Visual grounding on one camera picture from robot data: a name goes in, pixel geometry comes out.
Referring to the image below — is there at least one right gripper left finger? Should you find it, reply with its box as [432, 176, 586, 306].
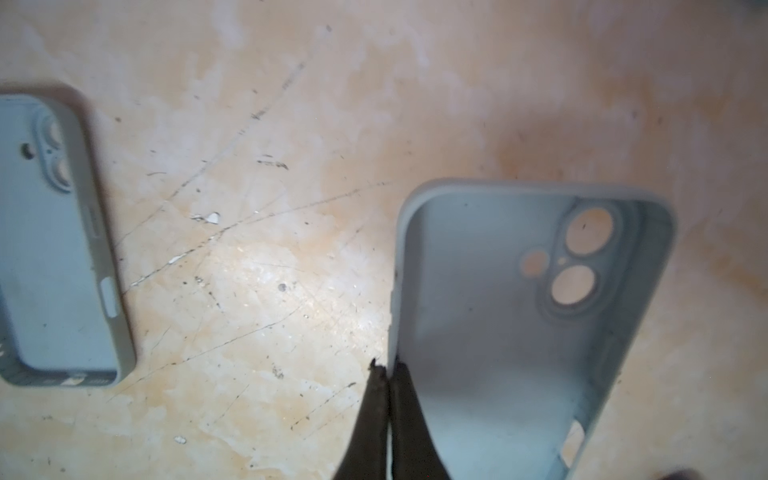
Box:
[334, 359, 389, 480]

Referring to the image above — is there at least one light blue case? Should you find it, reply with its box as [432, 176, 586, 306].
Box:
[389, 179, 677, 479]
[1, 94, 136, 388]

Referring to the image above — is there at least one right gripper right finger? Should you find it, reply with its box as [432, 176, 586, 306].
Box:
[389, 358, 450, 479]

